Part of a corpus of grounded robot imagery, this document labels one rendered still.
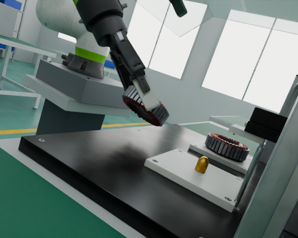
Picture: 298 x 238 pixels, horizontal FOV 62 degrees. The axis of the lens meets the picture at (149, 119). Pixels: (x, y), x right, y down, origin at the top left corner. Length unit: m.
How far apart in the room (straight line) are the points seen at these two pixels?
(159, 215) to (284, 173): 0.14
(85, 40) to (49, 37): 7.09
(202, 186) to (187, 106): 5.05
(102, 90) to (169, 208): 0.64
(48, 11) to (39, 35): 7.40
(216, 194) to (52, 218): 0.23
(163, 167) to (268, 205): 0.20
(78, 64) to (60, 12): 0.19
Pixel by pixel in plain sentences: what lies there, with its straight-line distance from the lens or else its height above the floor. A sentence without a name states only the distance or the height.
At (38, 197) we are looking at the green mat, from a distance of 0.31.
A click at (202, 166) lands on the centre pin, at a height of 0.79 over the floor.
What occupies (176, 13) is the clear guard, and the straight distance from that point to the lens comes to 0.47.
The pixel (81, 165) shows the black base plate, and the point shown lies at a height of 0.77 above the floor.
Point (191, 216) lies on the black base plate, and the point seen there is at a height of 0.77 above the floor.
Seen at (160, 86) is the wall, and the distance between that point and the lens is 5.69.
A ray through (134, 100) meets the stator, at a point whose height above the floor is 0.85.
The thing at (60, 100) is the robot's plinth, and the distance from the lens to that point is 0.89.
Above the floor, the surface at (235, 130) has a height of 0.88.
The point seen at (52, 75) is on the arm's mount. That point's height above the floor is 0.79.
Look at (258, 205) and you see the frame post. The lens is 0.25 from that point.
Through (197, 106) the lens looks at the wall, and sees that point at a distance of 5.36.
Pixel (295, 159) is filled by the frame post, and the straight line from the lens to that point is 0.24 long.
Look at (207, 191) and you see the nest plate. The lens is 0.39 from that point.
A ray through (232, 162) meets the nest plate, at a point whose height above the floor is 0.78.
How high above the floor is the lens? 0.92
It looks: 10 degrees down
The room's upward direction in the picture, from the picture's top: 19 degrees clockwise
